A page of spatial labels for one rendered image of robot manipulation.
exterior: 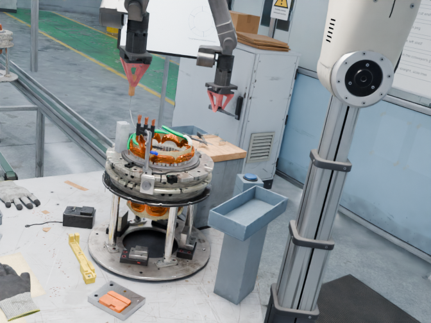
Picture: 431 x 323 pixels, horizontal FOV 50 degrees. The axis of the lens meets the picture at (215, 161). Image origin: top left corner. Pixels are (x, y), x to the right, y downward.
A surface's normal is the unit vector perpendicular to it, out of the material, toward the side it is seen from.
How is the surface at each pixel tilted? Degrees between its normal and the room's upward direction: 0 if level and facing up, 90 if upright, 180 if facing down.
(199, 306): 0
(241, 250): 90
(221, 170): 90
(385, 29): 109
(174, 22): 83
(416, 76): 90
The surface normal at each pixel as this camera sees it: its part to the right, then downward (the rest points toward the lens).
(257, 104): 0.59, 0.36
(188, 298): 0.15, -0.92
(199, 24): 0.18, 0.25
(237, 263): -0.54, 0.22
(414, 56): -0.80, 0.09
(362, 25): -0.14, 0.62
